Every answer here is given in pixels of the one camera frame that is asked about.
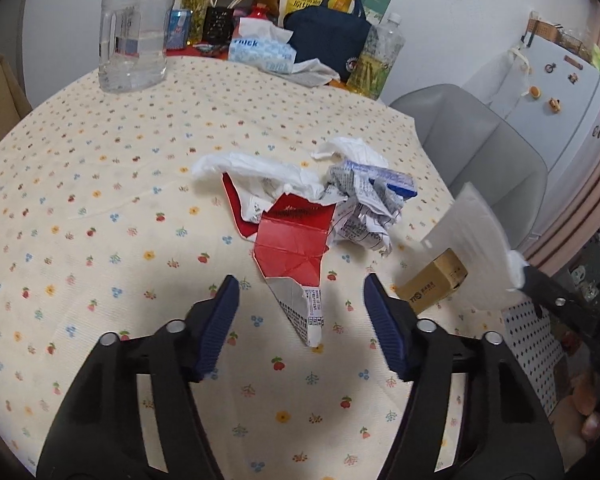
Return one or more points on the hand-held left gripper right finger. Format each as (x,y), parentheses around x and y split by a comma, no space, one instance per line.
(382,325)

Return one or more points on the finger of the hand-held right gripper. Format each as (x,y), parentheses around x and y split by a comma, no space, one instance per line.
(565,310)

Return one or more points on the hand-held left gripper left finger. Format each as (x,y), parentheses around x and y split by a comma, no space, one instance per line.
(220,325)

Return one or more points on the white perforated bin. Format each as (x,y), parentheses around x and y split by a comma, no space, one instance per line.
(530,345)

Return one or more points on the small brown cardboard box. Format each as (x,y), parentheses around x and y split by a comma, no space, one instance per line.
(430,282)

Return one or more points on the torn red and white carton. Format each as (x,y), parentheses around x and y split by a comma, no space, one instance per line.
(290,240)

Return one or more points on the white tissue sheet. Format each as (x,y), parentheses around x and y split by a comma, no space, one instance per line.
(475,230)

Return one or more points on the crumpled printed paper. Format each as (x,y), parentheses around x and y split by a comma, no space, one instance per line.
(367,215)

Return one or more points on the floral tablecloth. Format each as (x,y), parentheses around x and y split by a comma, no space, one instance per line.
(105,210)

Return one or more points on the crumpled white plastic wrap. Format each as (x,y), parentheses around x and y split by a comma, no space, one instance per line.
(352,147)

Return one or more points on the grey chair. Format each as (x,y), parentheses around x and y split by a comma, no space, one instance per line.
(480,150)

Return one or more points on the white fridge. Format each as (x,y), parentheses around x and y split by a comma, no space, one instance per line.
(565,125)

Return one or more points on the yellow figure fridge magnet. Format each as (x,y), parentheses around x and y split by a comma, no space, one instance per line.
(554,105)

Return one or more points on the burger fridge magnet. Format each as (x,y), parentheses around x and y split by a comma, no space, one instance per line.
(534,91)

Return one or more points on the large yellow tea bottle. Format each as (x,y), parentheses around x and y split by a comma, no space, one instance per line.
(377,60)

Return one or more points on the white crumpled cloth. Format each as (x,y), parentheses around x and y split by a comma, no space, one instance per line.
(315,66)

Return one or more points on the wicker basket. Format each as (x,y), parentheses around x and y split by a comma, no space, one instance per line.
(565,37)

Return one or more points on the blue and white tissue pack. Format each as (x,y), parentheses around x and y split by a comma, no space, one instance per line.
(260,50)

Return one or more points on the navy tote bag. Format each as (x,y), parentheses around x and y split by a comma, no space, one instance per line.
(325,40)

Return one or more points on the black mesh holder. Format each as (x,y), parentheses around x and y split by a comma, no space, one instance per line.
(217,25)

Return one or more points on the clear plastic water jug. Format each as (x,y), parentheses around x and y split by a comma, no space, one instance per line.
(130,25)

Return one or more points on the green carton box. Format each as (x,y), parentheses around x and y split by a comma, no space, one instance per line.
(377,5)

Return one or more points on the brown plush toy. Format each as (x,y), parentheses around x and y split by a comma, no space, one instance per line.
(270,0)

